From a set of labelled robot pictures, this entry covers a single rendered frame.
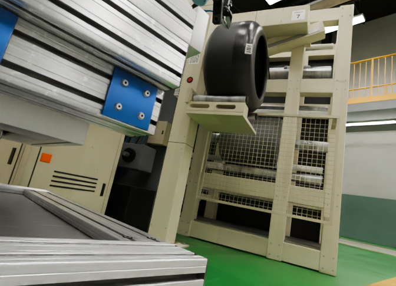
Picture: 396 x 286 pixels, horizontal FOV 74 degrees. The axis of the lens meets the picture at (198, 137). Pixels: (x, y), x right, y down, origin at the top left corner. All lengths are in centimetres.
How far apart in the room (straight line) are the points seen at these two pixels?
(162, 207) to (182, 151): 36
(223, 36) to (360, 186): 931
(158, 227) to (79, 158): 60
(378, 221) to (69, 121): 1006
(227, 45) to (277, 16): 73
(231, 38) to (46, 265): 146
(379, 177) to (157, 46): 1014
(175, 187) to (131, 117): 118
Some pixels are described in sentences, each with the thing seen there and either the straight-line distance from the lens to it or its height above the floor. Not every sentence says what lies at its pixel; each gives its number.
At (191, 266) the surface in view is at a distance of 38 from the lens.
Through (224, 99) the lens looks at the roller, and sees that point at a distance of 156.
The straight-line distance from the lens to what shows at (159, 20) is 50.
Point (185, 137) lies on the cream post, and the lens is 166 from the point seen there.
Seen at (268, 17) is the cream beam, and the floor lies 170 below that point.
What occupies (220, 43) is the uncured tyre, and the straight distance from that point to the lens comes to 160.
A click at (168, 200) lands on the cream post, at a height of 26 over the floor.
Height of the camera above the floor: 31
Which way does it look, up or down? 13 degrees up
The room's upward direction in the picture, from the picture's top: 11 degrees clockwise
